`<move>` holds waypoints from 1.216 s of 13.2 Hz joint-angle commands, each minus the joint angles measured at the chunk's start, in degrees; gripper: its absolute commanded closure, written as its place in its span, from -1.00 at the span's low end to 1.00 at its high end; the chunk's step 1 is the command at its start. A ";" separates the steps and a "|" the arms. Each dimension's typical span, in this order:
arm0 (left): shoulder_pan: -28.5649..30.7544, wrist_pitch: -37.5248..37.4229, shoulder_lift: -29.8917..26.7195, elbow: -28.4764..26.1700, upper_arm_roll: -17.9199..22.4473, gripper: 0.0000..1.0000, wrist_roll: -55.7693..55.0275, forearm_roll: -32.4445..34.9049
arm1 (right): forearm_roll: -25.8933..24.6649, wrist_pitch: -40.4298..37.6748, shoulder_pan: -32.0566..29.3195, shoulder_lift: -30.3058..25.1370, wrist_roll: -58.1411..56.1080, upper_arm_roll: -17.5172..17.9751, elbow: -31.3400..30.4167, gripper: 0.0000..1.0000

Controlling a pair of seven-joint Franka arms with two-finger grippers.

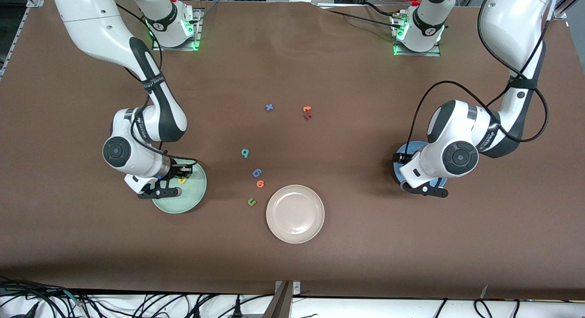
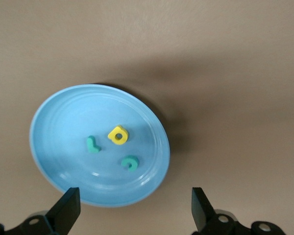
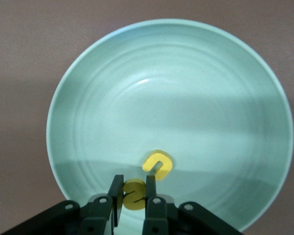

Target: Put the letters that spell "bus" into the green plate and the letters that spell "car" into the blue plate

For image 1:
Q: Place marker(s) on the blue plate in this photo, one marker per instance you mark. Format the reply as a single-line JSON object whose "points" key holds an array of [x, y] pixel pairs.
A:
{"points": [[411, 149]]}

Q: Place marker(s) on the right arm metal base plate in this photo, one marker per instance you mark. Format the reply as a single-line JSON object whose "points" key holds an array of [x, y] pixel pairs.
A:
{"points": [[199, 30]]}

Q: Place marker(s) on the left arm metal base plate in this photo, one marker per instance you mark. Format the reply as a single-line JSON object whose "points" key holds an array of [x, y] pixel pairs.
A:
{"points": [[420, 54]]}

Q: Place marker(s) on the beige plate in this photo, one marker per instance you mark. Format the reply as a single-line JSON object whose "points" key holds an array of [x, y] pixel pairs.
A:
{"points": [[295, 214]]}

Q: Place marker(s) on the small silver bracket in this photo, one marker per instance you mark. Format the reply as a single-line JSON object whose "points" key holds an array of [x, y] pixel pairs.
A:
{"points": [[296, 288]]}

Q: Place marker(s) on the green plate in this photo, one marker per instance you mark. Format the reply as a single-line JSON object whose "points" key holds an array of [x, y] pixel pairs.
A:
{"points": [[189, 199]]}

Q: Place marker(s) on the brown table cover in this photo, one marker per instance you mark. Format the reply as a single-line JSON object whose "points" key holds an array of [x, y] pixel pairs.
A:
{"points": [[320, 71]]}

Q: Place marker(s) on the white paper scrap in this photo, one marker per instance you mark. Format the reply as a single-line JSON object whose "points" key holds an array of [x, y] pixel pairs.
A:
{"points": [[483, 290]]}

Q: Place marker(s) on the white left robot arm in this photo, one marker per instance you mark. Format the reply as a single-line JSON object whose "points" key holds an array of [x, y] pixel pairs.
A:
{"points": [[512, 25]]}

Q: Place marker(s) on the dark grey metal beam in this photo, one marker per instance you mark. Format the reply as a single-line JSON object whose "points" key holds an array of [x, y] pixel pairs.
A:
{"points": [[279, 304]]}

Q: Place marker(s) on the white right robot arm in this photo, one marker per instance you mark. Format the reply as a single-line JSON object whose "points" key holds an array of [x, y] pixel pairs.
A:
{"points": [[91, 21]]}

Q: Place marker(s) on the aluminium frame profile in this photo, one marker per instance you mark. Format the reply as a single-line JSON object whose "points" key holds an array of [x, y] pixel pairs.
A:
{"points": [[560, 11], [35, 1]]}

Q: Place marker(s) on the teal foam letter q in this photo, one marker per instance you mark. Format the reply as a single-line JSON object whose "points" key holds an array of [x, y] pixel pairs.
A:
{"points": [[245, 152]]}

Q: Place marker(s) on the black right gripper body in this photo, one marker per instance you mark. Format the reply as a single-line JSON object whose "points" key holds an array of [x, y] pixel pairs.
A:
{"points": [[176, 172]]}

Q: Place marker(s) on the black power plug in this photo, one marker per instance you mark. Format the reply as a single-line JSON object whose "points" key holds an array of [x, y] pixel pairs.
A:
{"points": [[237, 306]]}

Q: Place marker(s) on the blue foam digit six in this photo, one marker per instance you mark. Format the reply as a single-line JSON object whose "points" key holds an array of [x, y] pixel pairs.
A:
{"points": [[257, 172]]}

